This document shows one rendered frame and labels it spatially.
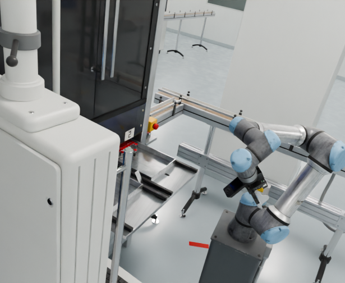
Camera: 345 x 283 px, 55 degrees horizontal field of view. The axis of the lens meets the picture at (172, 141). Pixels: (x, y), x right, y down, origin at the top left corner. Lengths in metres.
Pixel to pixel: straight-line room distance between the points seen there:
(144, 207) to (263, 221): 0.55
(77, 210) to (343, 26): 2.50
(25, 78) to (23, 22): 0.12
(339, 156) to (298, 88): 1.59
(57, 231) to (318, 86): 2.53
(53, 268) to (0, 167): 0.27
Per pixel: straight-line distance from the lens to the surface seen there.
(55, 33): 1.23
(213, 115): 2.63
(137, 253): 2.61
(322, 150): 1.51
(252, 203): 1.60
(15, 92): 0.83
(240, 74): 3.13
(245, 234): 1.70
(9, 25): 0.81
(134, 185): 1.74
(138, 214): 1.58
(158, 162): 1.96
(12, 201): 0.91
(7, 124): 0.83
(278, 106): 3.09
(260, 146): 1.21
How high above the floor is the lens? 1.92
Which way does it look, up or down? 28 degrees down
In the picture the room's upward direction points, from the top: 11 degrees clockwise
